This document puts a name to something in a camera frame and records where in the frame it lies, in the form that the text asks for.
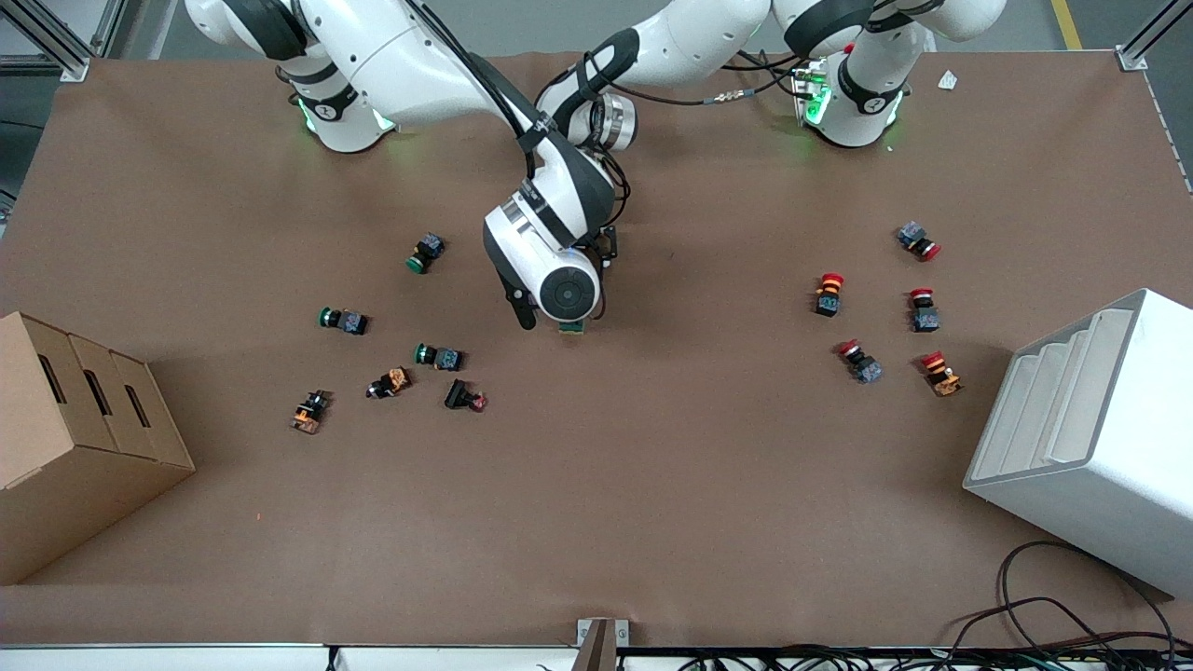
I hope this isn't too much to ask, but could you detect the brown paper table cover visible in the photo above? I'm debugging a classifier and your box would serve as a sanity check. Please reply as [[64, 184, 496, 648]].
[[0, 47, 1193, 649]]

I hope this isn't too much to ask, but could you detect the grey metal table bracket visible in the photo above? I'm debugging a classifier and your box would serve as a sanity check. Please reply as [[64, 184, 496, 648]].
[[576, 618, 630, 671]]

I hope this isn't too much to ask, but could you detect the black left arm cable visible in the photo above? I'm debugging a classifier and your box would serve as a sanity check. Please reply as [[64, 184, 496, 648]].
[[610, 51, 812, 108]]

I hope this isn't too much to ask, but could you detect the black looped cable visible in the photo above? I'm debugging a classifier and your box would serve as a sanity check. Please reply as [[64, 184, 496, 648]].
[[997, 541, 1177, 653]]

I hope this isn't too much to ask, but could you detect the red orange emergency stop button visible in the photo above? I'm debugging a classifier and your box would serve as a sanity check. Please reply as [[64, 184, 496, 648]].
[[920, 350, 964, 398]]

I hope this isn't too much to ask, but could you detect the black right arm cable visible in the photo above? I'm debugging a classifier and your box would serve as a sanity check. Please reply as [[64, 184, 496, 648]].
[[401, 0, 546, 183]]

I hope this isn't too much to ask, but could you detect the brown cardboard box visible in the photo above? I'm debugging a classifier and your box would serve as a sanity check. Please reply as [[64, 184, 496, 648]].
[[0, 311, 197, 586]]

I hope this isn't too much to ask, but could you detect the white slotted rack box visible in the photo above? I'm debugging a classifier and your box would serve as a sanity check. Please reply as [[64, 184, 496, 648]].
[[962, 288, 1193, 599]]

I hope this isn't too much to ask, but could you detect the white table edge rail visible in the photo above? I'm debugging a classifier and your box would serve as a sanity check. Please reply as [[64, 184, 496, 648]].
[[0, 643, 579, 671]]

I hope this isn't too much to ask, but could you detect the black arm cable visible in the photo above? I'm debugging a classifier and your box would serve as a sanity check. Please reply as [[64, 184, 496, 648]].
[[401, 0, 546, 183], [610, 51, 812, 108]]

